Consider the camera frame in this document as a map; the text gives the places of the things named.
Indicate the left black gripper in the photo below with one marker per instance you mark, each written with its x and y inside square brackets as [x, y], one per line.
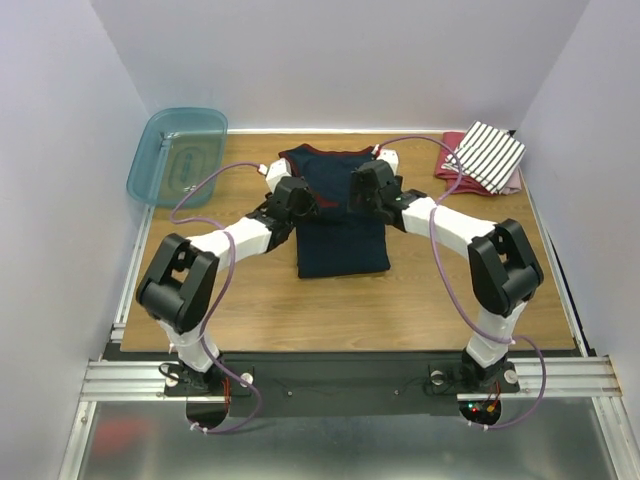
[309, 205]

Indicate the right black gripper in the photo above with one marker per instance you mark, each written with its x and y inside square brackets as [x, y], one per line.
[362, 190]

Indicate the navy blue tank top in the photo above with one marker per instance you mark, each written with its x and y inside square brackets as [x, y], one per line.
[335, 242]

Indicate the striped white tank top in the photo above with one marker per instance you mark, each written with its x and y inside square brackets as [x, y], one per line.
[488, 155]

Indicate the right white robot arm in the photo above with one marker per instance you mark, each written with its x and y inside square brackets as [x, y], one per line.
[504, 270]

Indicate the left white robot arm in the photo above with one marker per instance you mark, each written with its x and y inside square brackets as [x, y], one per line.
[177, 286]

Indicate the folded red tank top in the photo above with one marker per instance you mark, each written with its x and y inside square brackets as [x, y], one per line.
[467, 185]

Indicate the folded pink tank top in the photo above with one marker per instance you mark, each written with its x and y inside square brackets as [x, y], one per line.
[513, 184]

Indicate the teal plastic bin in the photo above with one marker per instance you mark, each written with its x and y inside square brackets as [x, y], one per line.
[178, 149]

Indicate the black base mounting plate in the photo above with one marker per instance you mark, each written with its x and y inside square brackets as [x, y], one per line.
[325, 384]

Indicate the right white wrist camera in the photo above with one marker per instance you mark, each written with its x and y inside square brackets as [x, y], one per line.
[385, 155]

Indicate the aluminium frame rail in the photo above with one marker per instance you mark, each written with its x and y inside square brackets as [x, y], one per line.
[123, 380]

